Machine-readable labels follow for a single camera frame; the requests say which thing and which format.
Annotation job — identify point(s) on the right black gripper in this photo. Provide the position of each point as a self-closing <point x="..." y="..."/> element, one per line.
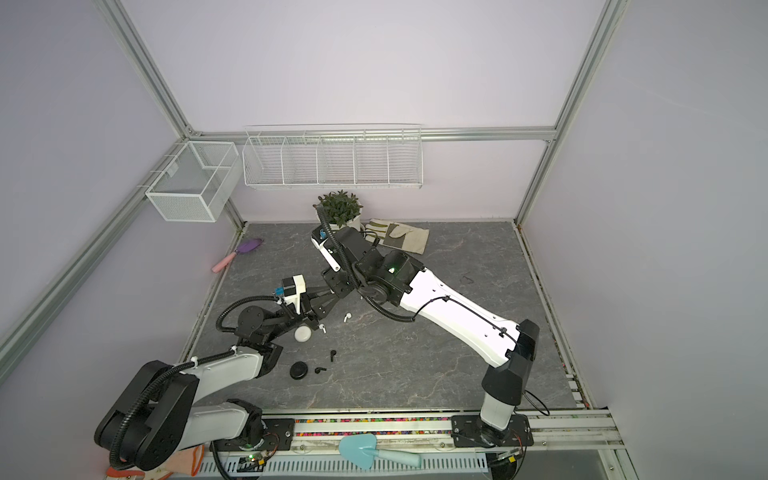
<point x="336" y="279"/>

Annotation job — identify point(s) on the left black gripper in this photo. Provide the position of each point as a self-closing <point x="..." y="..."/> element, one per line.
<point x="313" y="308"/>

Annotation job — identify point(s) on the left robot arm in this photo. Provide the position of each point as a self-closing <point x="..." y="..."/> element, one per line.
<point x="159" y="414"/>

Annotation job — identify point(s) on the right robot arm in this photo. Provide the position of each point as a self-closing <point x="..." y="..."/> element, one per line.
<point x="403" y="289"/>

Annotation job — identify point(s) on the white earbud charging case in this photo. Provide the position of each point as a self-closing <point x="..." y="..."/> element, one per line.
<point x="303" y="334"/>

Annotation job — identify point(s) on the black earbud charging case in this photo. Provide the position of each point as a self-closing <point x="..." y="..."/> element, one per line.
<point x="298" y="370"/>

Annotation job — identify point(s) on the potted green plant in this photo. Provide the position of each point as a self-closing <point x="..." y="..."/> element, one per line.
<point x="342" y="209"/>

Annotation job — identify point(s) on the beige gardening glove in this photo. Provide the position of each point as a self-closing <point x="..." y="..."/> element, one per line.
<point x="397" y="235"/>

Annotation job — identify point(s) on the purple pink brush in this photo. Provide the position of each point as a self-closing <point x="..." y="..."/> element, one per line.
<point x="243" y="248"/>

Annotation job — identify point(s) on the teal garden trowel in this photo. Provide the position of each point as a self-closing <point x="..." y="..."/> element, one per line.
<point x="361" y="450"/>

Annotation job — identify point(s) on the white mesh box basket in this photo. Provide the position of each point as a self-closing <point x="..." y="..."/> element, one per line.
<point x="197" y="182"/>

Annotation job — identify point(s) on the red white work glove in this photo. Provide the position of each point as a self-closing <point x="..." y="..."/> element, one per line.
<point x="186" y="462"/>

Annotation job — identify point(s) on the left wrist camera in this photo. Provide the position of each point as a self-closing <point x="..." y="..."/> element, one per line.
<point x="291" y="291"/>

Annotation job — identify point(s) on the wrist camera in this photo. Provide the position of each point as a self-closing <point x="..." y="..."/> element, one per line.
<point x="291" y="291"/>
<point x="322" y="243"/>

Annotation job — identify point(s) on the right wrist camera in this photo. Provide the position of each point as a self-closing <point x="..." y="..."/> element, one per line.
<point x="322" y="243"/>

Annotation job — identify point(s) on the long white wire basket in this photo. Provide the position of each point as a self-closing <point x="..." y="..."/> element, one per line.
<point x="333" y="156"/>

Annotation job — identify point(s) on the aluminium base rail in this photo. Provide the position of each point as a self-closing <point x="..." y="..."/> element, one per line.
<point x="412" y="431"/>

